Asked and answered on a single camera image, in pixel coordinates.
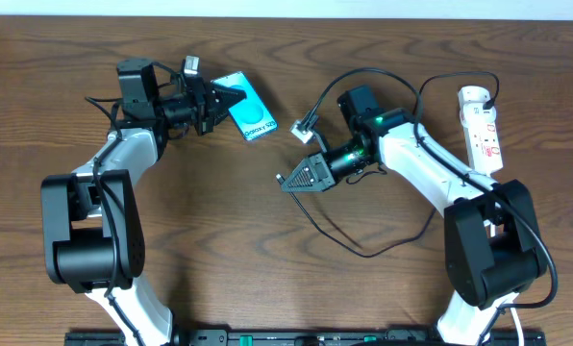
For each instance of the white power strip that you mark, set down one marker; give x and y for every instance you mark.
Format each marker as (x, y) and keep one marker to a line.
(482, 143)

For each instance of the turquoise screen smartphone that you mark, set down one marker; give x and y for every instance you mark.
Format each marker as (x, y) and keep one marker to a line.
(251, 116)

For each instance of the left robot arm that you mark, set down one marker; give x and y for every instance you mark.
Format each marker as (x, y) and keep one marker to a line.
(93, 239)

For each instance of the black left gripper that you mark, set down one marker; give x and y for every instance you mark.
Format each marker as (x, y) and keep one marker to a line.
(205, 109)

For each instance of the white charger plug adapter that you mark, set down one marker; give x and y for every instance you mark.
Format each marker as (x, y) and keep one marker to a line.
(473, 99)

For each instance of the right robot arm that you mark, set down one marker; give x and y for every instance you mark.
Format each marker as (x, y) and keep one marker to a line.
(491, 237)

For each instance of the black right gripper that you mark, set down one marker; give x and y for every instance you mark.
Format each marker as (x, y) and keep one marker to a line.
(321, 175)

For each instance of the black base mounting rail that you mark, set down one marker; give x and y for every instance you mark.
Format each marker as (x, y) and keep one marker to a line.
(394, 336)

